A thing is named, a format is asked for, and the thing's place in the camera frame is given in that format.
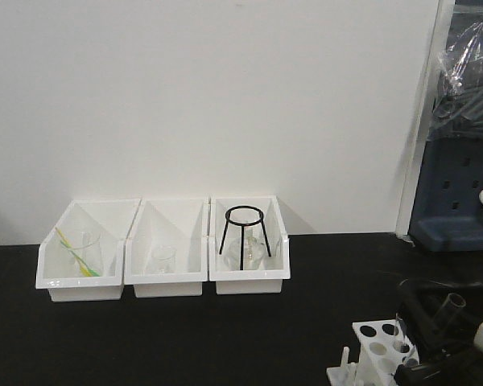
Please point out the white test tube rack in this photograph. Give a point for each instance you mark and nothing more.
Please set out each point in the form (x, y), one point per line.
(384, 346)

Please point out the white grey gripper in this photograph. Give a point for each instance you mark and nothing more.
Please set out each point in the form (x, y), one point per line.
(463, 364)

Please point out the left white storage bin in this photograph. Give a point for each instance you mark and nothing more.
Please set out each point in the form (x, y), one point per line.
(56, 269)

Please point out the grey pegboard drying rack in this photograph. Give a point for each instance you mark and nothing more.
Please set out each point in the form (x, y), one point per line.
(447, 215)

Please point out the black lab sink basin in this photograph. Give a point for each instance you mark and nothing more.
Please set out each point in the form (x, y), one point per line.
(471, 292)

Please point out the small glass beaker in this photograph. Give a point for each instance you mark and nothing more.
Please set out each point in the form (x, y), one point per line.
(161, 260)

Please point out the plastic bag of pegs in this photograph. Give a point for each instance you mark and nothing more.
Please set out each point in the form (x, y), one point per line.
(458, 112)

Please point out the glass beaker in left bin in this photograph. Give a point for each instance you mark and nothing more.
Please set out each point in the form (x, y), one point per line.
(93, 254)

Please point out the right white storage bin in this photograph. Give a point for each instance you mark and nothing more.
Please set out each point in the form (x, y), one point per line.
(268, 279)

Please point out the white storage bin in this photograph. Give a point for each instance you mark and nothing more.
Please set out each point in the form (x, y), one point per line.
(56, 269)
(180, 223)
(268, 279)

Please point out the middle white storage bin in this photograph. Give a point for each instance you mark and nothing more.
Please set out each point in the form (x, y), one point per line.
(180, 223)

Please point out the black metal tripod stand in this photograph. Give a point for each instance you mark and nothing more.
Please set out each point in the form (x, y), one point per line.
(241, 221)

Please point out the yellow green plastic pipette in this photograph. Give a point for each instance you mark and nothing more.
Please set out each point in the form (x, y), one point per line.
(77, 253)

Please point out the clear glass test tube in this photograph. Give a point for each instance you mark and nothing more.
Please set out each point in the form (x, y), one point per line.
(452, 305)

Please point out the round glass flask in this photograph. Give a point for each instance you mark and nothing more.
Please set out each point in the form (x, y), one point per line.
(248, 252)

